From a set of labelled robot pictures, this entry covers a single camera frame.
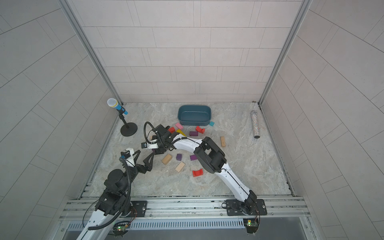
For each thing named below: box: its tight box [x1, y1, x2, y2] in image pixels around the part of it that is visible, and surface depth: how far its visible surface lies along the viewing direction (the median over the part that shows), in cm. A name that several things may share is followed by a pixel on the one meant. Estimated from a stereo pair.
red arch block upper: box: [195, 126, 206, 134], surface depth 101 cm
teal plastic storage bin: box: [177, 104, 212, 126], surface depth 111 cm
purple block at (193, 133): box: [189, 131, 199, 136], surface depth 101 cm
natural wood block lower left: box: [161, 153, 173, 165], surface depth 88 cm
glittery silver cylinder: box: [250, 110, 261, 139], surface depth 104 cm
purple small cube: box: [176, 153, 183, 161], surface depth 88 cm
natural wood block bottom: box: [175, 161, 186, 173], surface depth 86 cm
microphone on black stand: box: [107, 98, 138, 137], surface depth 101 cm
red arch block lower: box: [192, 168, 204, 178], surface depth 83 cm
